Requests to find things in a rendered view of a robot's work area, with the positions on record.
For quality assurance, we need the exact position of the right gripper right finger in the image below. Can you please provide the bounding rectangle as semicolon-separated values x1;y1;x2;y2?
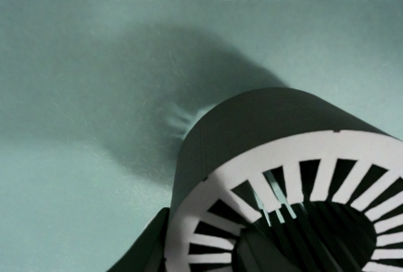
232;218;303;272

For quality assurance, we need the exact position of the white slotted stator core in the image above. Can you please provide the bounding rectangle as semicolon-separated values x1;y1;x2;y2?
164;87;403;272

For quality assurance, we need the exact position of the pale teal flat slab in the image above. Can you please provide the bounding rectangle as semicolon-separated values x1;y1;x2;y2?
0;0;403;272

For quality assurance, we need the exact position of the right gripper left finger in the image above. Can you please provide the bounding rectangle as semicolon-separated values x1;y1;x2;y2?
106;207;169;272

